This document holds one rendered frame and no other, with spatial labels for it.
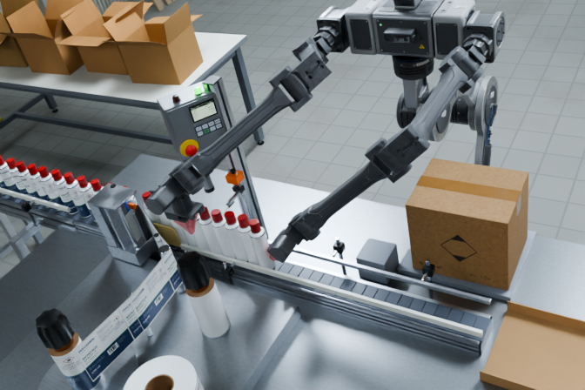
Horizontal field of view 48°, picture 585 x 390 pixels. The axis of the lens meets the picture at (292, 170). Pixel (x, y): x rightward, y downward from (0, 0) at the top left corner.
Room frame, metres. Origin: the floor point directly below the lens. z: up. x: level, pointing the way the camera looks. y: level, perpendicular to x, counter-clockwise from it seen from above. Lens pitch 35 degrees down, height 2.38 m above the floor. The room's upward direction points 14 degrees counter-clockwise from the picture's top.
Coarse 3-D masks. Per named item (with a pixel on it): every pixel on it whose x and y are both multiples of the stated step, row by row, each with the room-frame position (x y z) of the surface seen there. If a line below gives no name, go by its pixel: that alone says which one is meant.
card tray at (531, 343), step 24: (528, 312) 1.19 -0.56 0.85; (504, 336) 1.14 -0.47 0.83; (528, 336) 1.13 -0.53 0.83; (552, 336) 1.11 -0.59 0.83; (576, 336) 1.09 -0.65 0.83; (504, 360) 1.07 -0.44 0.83; (528, 360) 1.05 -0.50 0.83; (552, 360) 1.03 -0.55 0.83; (576, 360) 1.02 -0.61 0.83; (504, 384) 0.99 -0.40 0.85; (528, 384) 0.98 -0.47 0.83; (552, 384) 0.97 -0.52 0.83; (576, 384) 0.95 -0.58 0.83
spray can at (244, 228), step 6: (240, 216) 1.64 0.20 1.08; (246, 216) 1.64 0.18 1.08; (240, 222) 1.62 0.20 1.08; (246, 222) 1.63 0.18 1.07; (240, 228) 1.63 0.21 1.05; (246, 228) 1.62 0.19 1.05; (240, 234) 1.62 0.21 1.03; (246, 234) 1.61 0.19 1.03; (246, 240) 1.61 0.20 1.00; (246, 246) 1.62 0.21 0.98; (252, 246) 1.61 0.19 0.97; (246, 252) 1.62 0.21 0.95; (252, 252) 1.61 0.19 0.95; (252, 258) 1.61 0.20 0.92; (258, 264) 1.61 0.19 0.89
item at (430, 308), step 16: (96, 224) 2.07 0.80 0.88; (256, 272) 1.59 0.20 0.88; (288, 272) 1.55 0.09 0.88; (304, 272) 1.53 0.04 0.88; (320, 272) 1.52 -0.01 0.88; (304, 288) 1.47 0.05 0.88; (352, 288) 1.42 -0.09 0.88; (368, 288) 1.40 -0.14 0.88; (400, 304) 1.31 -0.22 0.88; (416, 304) 1.29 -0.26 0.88; (432, 304) 1.28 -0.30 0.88; (416, 320) 1.24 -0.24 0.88; (464, 320) 1.19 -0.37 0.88; (480, 320) 1.18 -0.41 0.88; (464, 336) 1.14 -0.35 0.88
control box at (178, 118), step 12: (168, 96) 1.81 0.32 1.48; (180, 96) 1.79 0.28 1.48; (192, 96) 1.78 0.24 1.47; (204, 96) 1.77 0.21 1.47; (168, 108) 1.74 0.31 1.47; (180, 108) 1.74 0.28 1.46; (168, 120) 1.73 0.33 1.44; (180, 120) 1.73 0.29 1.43; (204, 120) 1.75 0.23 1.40; (180, 132) 1.73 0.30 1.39; (192, 132) 1.74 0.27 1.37; (216, 132) 1.76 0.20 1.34; (180, 144) 1.73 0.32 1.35; (192, 144) 1.74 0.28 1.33; (204, 144) 1.75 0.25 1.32; (180, 156) 1.73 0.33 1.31
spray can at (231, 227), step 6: (228, 216) 1.66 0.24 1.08; (234, 216) 1.67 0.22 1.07; (228, 222) 1.66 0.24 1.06; (234, 222) 1.66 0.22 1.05; (228, 228) 1.65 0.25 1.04; (234, 228) 1.65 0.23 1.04; (228, 234) 1.66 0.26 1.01; (234, 234) 1.65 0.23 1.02; (234, 240) 1.65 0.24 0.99; (240, 240) 1.65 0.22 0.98; (234, 246) 1.65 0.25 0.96; (240, 246) 1.65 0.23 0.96; (234, 252) 1.66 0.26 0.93; (240, 252) 1.65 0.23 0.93; (240, 258) 1.65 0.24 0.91; (246, 258) 1.65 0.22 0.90
